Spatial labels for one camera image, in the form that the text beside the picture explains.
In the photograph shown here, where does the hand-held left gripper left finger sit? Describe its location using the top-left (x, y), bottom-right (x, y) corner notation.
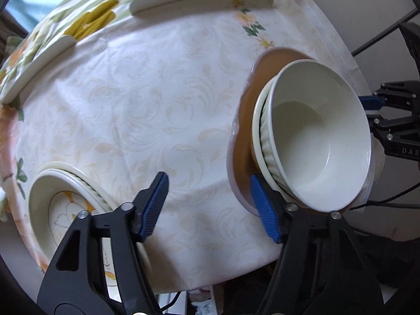
top-left (37, 171), bottom-right (169, 315)

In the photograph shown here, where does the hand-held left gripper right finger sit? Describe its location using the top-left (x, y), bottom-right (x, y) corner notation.
top-left (249, 175), bottom-right (384, 315)

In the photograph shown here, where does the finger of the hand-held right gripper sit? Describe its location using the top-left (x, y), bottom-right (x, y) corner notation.
top-left (359, 80), bottom-right (420, 116)
top-left (367, 112), bottom-right (420, 138)

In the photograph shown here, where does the mauve irregular bowl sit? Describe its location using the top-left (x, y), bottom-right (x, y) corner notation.
top-left (226, 46), bottom-right (376, 217)

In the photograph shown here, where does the small ribbed cream bowl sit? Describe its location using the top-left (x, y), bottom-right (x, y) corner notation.
top-left (258, 59), bottom-right (373, 213)

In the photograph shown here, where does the oval duck print plate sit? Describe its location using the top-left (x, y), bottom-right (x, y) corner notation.
top-left (28, 169), bottom-right (151, 289)

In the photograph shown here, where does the black metal rod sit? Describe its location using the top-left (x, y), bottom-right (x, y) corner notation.
top-left (351, 8), bottom-right (416, 56)

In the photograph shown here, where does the black stand part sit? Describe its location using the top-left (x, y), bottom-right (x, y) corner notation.
top-left (398, 23), bottom-right (420, 73)

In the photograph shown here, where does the cream patterned tablecloth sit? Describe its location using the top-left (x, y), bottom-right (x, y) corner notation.
top-left (0, 0), bottom-right (371, 294)

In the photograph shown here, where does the white paper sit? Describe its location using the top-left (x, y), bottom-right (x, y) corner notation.
top-left (157, 285), bottom-right (218, 315)

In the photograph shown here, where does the dark cloth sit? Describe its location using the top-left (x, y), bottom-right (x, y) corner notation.
top-left (351, 230), bottom-right (420, 291)

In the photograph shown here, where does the floral blanket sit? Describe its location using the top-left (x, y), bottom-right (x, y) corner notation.
top-left (0, 0), bottom-right (273, 106)

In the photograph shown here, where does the brown curtain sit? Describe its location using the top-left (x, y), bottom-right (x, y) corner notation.
top-left (0, 8), bottom-right (31, 41)

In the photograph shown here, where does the black cable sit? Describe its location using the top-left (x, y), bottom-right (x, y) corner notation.
top-left (160, 290), bottom-right (183, 315)
top-left (347, 203), bottom-right (420, 211)
top-left (366, 183), bottom-right (420, 204)

